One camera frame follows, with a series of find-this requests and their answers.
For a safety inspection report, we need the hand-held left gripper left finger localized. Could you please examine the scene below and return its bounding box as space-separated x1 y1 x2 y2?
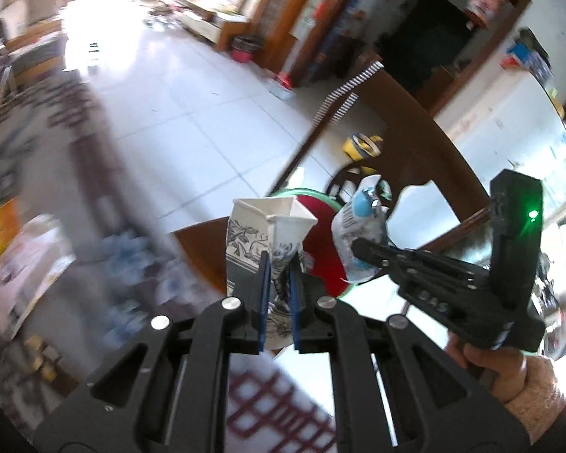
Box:
33 251 272 453

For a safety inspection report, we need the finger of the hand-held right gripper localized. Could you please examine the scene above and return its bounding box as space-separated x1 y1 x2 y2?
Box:
351 237 409 290

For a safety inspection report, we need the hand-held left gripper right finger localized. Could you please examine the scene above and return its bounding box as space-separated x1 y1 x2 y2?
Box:
288 259 531 453

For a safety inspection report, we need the plastic bottle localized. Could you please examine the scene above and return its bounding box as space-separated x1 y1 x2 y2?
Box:
331 174 390 285

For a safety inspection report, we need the white floral paper cup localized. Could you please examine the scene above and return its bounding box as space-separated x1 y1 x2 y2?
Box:
225 197 319 352

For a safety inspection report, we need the person's right hand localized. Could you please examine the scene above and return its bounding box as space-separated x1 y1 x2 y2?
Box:
446 334 529 403

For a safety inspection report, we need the yellow round bucket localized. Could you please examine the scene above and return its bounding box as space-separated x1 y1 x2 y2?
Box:
342 133 385 175

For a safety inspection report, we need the dark wooden carved chair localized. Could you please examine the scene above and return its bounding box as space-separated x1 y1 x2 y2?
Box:
170 61 498 354

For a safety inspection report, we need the white broom with red dustpan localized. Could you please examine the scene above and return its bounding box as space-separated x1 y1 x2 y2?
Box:
266 33 297 101

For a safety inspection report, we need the white flat packet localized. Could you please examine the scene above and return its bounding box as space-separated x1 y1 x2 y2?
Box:
0 214 76 341

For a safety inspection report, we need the red waste basket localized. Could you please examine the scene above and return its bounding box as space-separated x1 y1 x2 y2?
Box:
230 35 260 63

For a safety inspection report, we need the red round tin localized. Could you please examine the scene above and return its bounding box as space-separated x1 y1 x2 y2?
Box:
467 0 506 26

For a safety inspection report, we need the yellow snack packet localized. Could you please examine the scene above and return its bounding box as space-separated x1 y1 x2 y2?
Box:
0 198 20 277

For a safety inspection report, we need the white low cabinet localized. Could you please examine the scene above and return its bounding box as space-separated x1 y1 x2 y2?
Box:
158 0 251 50

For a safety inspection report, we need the wooden sofa with cushions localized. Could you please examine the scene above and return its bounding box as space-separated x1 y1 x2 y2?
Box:
0 19 68 105

